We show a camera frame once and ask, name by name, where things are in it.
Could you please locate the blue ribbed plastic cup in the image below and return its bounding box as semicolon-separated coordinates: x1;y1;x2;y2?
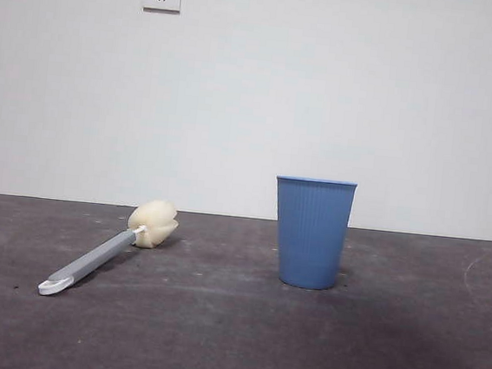
265;174;358;293

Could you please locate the cup brush with sponge head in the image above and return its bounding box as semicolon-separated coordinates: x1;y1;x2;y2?
36;188;182;309

